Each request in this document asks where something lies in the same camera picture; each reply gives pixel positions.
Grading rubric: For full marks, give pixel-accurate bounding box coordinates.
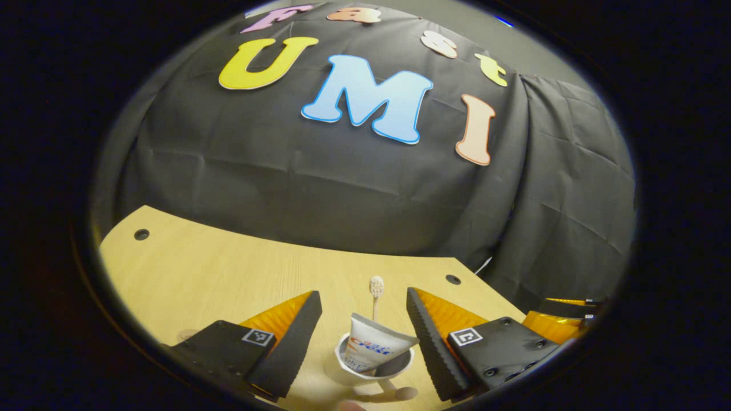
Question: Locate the white cup with wooden handle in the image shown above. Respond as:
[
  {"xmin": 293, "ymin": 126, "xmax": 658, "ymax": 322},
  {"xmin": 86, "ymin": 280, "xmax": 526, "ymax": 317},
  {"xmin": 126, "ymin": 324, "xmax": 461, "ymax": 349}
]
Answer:
[{"xmin": 334, "ymin": 333, "xmax": 420, "ymax": 403}]

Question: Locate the white toothpaste tube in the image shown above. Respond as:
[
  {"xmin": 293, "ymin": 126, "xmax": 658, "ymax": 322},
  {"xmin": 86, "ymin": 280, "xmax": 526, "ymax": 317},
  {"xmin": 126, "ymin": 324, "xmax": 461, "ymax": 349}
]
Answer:
[{"xmin": 343, "ymin": 312, "xmax": 419, "ymax": 374}]

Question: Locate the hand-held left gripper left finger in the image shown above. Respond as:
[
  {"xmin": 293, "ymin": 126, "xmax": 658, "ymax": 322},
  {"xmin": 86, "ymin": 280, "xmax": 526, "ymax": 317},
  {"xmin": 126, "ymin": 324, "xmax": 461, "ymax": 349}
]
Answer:
[{"xmin": 171, "ymin": 290, "xmax": 323, "ymax": 400}]

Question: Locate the black backdrop cloth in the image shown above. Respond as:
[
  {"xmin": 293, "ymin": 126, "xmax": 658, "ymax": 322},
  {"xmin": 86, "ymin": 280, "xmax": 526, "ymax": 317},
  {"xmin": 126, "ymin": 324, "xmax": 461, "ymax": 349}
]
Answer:
[{"xmin": 91, "ymin": 0, "xmax": 637, "ymax": 320}]

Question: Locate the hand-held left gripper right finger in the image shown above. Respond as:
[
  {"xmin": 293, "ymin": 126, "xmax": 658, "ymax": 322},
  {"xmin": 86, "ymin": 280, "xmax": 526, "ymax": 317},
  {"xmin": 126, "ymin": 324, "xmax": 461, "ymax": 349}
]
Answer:
[{"xmin": 406, "ymin": 287, "xmax": 563, "ymax": 402}]

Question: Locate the wooden desktop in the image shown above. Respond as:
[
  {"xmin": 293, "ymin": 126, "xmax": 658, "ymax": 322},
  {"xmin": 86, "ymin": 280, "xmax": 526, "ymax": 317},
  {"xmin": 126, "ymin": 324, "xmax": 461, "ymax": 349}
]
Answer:
[{"xmin": 98, "ymin": 205, "xmax": 526, "ymax": 411}]

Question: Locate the beige toothbrush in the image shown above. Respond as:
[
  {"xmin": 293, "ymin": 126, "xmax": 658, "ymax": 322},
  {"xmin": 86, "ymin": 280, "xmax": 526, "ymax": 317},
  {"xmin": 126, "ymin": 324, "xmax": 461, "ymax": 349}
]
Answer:
[{"xmin": 369, "ymin": 276, "xmax": 385, "ymax": 321}]

